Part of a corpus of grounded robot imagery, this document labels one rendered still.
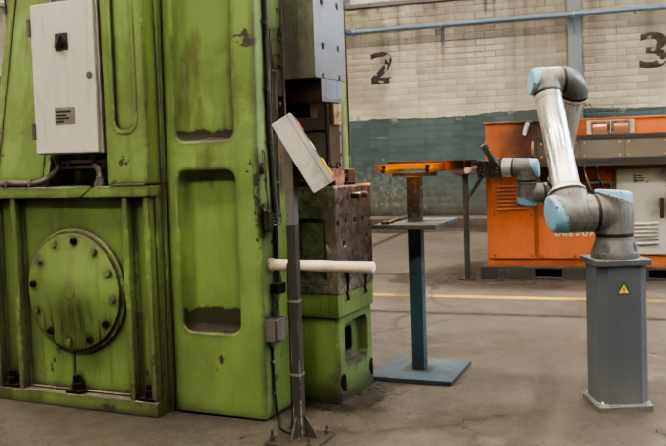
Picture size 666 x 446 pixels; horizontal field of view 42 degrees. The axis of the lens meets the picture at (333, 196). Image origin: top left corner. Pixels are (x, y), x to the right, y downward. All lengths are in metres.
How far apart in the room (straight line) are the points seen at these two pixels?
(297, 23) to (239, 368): 1.42
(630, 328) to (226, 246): 1.64
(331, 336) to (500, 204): 3.58
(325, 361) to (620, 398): 1.19
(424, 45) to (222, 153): 8.03
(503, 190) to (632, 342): 3.53
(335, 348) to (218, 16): 1.44
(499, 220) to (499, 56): 4.43
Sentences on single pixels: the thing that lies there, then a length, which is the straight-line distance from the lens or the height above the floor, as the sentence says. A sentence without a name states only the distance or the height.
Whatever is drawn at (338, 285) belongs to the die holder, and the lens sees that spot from 3.56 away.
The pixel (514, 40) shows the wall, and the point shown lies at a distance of 11.11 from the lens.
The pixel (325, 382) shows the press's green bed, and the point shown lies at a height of 0.10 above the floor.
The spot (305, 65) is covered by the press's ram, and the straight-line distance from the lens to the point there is 3.56.
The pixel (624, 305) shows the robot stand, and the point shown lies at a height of 0.42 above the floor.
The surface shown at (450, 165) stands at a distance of 3.87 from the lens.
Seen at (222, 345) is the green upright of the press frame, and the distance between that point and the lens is 3.54.
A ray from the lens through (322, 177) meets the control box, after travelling 2.95.
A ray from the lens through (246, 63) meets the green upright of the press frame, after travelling 3.40.
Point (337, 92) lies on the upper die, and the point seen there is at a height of 1.31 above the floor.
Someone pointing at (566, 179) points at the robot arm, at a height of 0.92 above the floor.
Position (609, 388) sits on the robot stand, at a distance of 3.62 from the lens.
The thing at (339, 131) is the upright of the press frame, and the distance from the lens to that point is 4.06.
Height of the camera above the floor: 1.06
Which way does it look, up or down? 3 degrees down
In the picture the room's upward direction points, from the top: 2 degrees counter-clockwise
